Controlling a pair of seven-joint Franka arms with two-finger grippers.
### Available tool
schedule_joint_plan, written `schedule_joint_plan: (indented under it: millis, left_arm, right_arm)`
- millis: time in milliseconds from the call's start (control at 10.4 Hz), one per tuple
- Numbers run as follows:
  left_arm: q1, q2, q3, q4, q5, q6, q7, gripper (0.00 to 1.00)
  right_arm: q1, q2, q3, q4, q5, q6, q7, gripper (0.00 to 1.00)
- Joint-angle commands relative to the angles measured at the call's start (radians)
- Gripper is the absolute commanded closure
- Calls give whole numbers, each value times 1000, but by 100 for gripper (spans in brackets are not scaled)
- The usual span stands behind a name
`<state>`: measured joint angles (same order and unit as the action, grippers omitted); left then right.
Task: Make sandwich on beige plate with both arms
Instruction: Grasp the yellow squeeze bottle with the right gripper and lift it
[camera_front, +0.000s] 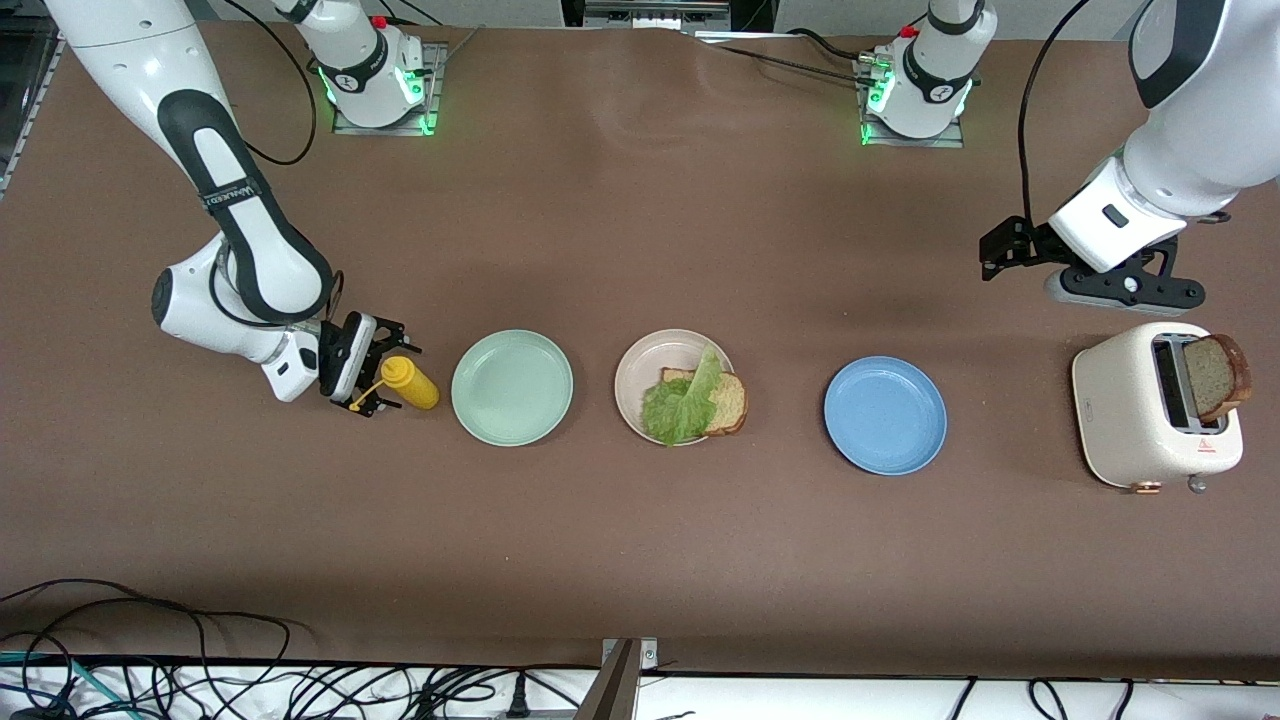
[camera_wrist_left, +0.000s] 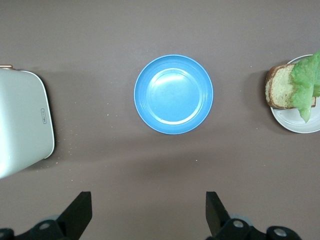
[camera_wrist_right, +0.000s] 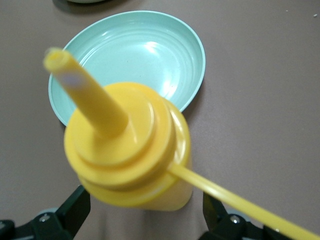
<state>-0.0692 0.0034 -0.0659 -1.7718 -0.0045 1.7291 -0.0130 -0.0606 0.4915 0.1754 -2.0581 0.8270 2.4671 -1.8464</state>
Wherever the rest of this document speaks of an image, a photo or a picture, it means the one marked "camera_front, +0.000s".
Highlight yellow mustard squeeze bottle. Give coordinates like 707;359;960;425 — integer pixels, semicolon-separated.
352;356;440;412

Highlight green lettuce leaf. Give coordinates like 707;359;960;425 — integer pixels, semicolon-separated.
641;345;723;448

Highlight brown bread slice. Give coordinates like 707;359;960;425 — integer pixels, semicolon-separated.
1183;334;1252;423
660;367;748;437

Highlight mint green plate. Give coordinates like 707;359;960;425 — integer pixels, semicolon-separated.
451;329;575;447

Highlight blue plate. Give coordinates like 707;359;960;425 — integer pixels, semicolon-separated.
823;356;948;476

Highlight beige plate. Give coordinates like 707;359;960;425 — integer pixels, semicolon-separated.
614;329;741;447

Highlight cream white toaster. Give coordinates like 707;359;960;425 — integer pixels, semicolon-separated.
1071;321;1244;496

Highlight grey power strip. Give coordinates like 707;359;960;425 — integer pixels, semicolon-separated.
440;706;586;720

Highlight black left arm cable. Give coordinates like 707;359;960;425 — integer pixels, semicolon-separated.
1018;0;1093;227

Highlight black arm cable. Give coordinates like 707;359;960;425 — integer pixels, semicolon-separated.
208;0;347;331
1018;0;1093;227

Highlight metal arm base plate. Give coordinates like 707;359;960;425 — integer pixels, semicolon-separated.
330;40;448;137
856;50;968;149

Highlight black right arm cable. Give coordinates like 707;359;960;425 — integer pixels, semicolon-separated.
208;0;347;331

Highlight aluminium corner rail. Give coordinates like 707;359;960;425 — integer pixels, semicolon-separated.
0;12;101;201
1205;0;1280;69

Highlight black base cable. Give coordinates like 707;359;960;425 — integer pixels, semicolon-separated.
380;0;448;28
785;27;881;63
700;38;886;83

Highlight aluminium table edge bracket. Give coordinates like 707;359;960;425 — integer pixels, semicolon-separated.
583;637;661;720

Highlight aluminium frame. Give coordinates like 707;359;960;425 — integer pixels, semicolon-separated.
583;0;733;33

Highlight teal floor cable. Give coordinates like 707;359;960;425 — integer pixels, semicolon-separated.
0;650;141;720

